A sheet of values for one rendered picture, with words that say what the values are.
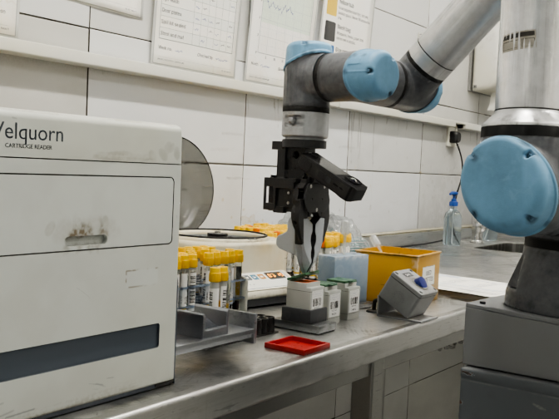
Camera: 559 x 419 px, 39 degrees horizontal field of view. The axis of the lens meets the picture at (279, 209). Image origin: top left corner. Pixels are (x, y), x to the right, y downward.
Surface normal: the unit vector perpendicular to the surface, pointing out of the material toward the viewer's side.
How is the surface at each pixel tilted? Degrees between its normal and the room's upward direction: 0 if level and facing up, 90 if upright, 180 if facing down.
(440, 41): 103
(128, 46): 90
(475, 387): 90
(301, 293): 90
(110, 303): 90
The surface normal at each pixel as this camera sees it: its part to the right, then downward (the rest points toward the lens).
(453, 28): -0.50, 0.26
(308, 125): 0.11, 0.06
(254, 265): 0.71, 0.07
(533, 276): -0.77, -0.35
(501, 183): -0.71, 0.10
